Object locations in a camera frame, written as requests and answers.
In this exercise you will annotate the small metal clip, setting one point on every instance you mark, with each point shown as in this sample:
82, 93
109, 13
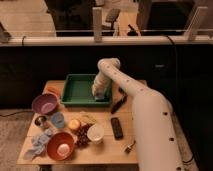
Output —
129, 147

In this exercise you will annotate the small metal cup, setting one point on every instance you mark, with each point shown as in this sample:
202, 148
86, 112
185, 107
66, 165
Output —
41, 122

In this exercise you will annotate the dark red grapes bunch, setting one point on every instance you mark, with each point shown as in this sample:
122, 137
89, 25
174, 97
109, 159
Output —
82, 138

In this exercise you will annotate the black remote control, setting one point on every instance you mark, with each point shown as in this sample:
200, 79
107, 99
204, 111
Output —
117, 129

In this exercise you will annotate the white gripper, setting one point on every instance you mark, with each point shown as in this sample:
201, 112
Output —
100, 84

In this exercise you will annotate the wooden table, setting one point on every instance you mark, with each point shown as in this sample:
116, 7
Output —
109, 151

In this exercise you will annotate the white cup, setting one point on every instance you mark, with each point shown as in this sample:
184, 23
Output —
95, 133

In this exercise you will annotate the green plastic tray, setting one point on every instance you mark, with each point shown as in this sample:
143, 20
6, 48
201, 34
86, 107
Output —
77, 92

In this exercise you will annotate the black handled knife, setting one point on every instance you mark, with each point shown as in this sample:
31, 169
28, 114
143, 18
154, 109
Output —
120, 102

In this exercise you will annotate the orange carrot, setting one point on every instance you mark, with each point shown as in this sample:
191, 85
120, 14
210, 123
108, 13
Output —
54, 90

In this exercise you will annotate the yellow orange fruit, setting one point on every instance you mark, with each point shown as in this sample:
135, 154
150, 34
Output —
74, 124

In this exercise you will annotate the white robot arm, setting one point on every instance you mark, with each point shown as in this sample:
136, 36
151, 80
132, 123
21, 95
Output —
156, 143

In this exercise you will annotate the black office chair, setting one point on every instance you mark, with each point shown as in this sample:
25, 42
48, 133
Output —
108, 27

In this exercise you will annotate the white egg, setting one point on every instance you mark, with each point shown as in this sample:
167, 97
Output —
63, 150

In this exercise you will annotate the blue grey sponge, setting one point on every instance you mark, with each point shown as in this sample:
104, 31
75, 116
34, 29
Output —
99, 97

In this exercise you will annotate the white horizontal rail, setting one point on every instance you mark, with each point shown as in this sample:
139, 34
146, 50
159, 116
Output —
105, 41

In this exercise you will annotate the light blue cloth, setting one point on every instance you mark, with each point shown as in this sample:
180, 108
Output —
39, 143

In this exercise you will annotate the blue plastic cup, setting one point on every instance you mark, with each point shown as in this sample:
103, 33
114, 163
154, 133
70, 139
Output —
57, 119

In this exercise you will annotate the purple bowl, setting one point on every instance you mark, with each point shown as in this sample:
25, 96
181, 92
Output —
44, 104

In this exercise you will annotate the orange red bowl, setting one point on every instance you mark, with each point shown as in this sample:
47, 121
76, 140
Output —
55, 141

